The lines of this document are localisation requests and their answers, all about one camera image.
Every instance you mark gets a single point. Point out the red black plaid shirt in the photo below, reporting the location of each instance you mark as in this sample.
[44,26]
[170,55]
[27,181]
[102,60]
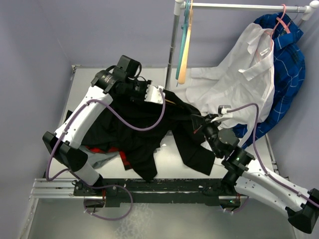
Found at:
[126,163]

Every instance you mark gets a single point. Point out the grey shirt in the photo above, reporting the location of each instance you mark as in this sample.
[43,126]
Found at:
[98,158]

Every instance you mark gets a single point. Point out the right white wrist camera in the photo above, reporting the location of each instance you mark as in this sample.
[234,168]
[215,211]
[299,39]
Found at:
[224,113]

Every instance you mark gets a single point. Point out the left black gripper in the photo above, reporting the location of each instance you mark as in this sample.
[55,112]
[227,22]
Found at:
[142,97]

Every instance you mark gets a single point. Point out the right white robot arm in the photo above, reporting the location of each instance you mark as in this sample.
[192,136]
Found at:
[248,176]

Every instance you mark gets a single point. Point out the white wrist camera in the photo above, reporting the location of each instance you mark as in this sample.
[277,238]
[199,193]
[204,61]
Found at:
[153,94]
[224,113]

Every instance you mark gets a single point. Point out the blue plaid shirt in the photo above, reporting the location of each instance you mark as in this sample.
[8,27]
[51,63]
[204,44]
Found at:
[289,63]

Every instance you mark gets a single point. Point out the yellow plastic hanger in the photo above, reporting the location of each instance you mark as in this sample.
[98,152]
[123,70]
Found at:
[173,103]

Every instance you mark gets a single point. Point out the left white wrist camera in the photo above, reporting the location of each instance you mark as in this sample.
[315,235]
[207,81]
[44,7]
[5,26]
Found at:
[153,94]

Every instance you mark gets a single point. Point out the beige wooden hanger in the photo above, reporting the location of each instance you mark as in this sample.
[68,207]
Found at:
[185,47]

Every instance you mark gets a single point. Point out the teal plastic hanger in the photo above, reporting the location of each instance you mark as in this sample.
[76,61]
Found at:
[181,44]

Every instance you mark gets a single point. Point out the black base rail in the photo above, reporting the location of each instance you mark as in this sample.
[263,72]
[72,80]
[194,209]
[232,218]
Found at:
[210,192]

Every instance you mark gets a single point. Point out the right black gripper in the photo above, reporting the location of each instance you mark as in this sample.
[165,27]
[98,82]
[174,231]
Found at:
[199,123]

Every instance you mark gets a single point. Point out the white shirt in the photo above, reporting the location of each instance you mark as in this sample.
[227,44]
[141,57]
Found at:
[245,77]

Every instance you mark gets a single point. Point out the pink hanger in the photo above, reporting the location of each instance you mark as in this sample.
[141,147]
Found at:
[274,27]

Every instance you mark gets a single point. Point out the metal clothes rack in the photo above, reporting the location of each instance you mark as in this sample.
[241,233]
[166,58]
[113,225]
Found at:
[186,5]

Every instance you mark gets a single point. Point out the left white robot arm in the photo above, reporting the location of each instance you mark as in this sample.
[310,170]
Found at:
[64,144]

